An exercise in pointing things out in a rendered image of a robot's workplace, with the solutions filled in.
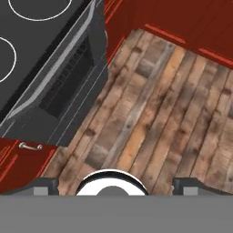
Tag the red cupboard run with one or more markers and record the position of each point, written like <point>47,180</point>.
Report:
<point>188,21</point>

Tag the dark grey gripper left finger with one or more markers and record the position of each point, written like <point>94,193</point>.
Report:
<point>45,183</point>

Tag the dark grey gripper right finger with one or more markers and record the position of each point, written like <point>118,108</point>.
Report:
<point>186,183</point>

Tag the dark grey oven door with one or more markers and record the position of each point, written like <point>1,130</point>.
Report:
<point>69,82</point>

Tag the black hob with white rings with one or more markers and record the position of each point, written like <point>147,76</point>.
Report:
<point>36,39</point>

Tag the white and black round object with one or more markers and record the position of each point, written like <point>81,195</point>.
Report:
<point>91,186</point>

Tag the red cupboard door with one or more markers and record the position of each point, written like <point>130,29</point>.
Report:
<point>21,167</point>

